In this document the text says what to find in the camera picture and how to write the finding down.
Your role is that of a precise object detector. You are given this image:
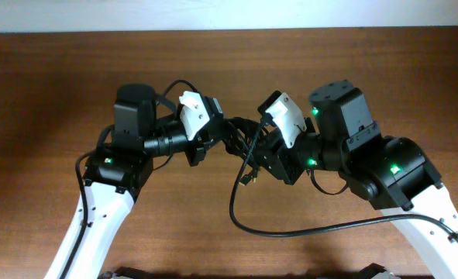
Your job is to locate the black USB cable bundle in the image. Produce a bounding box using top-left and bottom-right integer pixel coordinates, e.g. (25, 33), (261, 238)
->
(221, 115), (272, 187)

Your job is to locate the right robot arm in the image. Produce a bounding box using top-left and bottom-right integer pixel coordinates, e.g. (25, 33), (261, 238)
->
(253, 80), (458, 278)

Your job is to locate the left camera cable black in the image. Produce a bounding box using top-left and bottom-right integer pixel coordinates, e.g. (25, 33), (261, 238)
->
(57, 79), (201, 279)

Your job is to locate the camera cable black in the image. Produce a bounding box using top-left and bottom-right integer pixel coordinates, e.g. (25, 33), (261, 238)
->
(228, 114), (458, 264)
(57, 79), (201, 279)

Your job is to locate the right camera cable black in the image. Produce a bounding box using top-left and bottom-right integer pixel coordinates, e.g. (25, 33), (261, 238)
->
(228, 114), (458, 264)

